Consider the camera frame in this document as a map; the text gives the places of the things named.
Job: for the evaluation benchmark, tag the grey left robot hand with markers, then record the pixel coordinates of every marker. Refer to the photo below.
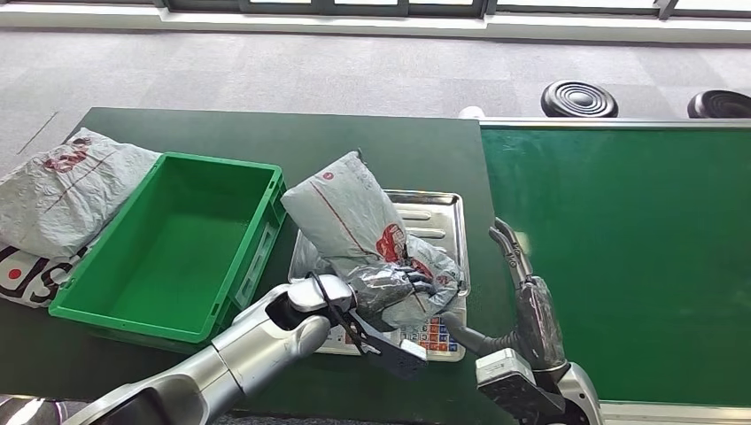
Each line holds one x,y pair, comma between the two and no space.
384,290

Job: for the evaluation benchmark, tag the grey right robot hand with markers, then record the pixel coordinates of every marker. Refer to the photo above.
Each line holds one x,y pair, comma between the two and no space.
537,322

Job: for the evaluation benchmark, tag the grey parcel bag red print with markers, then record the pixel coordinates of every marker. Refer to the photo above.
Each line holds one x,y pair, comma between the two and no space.
346,217

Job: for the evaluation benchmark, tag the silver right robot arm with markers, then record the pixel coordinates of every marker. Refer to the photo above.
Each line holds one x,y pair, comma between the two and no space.
578,393

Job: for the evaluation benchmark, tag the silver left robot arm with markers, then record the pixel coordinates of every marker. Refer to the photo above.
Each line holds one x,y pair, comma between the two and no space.
246,358

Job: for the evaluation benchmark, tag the green conveyor belt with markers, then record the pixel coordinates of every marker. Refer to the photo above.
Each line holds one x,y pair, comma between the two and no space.
616,234

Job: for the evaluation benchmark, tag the large crumpled grey parcel bag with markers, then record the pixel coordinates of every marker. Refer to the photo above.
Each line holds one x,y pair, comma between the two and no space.
58,193

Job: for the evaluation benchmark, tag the white parcel bag black letters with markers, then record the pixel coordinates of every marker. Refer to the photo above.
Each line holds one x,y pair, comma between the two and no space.
26,278

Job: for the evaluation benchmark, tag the white electronic scale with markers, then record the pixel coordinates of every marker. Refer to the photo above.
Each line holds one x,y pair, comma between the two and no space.
437,340

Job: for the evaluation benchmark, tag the steel scale tray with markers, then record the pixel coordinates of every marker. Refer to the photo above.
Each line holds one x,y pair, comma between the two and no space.
434,217

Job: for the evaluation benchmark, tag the small white rounded object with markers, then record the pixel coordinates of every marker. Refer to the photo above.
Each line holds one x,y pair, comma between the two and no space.
471,112

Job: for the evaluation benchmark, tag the green plastic crate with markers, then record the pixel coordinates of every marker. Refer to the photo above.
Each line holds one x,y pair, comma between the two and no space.
176,246

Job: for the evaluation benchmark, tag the black round ribbed stool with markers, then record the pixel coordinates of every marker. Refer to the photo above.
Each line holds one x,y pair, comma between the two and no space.
721,105
579,100

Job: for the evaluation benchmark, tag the shiny silver rounded object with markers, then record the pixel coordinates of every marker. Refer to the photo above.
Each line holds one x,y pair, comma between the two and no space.
26,412

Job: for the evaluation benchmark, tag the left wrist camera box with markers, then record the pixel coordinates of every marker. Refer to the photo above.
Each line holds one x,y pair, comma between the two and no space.
399,355

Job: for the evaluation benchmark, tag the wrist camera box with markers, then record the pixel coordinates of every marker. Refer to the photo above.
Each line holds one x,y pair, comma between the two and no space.
399,355
510,384

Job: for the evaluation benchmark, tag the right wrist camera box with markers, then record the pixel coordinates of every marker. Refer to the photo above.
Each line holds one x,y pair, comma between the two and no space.
510,384

